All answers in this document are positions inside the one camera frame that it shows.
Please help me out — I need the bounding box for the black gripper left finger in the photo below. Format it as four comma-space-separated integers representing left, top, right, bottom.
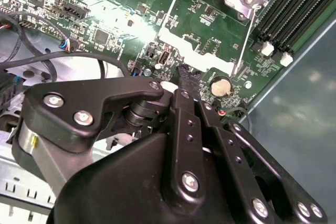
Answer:
12, 65, 208, 210

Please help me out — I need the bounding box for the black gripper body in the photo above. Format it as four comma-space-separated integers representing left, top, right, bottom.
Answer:
46, 132, 251, 224

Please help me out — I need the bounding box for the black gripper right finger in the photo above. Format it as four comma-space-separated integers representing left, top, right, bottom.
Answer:
188, 69, 329, 224

